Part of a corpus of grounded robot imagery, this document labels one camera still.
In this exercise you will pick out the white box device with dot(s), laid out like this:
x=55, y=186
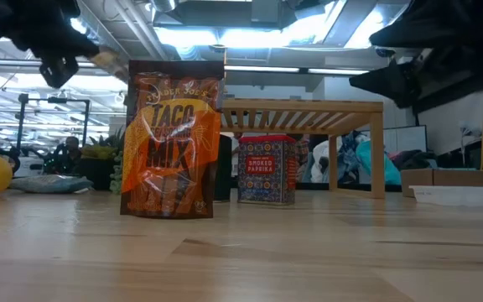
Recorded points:
x=27, y=167

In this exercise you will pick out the black metal stand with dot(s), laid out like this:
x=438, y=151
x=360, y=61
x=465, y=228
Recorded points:
x=21, y=121

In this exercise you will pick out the white board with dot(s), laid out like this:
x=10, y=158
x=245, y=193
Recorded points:
x=409, y=138

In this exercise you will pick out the ceiling tube light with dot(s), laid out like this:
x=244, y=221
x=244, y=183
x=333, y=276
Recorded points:
x=6, y=63
x=287, y=69

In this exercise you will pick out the black pepper tin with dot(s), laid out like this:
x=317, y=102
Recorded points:
x=224, y=168

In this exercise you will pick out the black ceiling camera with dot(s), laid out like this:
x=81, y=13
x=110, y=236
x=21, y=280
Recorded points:
x=385, y=53

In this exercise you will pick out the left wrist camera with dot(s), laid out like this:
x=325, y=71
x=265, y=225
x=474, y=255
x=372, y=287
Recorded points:
x=55, y=77

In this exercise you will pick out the potted succulent plant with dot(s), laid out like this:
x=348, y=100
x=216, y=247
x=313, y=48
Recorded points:
x=99, y=168

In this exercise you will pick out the person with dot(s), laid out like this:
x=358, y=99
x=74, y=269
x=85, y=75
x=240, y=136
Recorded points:
x=72, y=147

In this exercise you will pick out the wooden slatted shelf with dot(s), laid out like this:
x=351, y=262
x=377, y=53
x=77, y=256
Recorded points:
x=300, y=105

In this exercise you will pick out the flat cardboard box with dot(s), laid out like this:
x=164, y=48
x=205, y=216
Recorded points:
x=455, y=177

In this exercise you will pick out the smoked paprika tin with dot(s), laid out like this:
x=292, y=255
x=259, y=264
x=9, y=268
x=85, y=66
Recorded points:
x=266, y=168

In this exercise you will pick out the dark bag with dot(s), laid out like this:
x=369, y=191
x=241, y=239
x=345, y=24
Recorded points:
x=413, y=159

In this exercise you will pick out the taco seasoning mix packet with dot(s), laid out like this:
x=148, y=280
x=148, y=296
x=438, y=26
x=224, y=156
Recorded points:
x=170, y=147

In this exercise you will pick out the orange brown seasoning packet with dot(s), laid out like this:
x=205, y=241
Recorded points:
x=109, y=60

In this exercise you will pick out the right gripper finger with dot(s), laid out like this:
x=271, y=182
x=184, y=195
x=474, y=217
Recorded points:
x=392, y=84
x=417, y=29

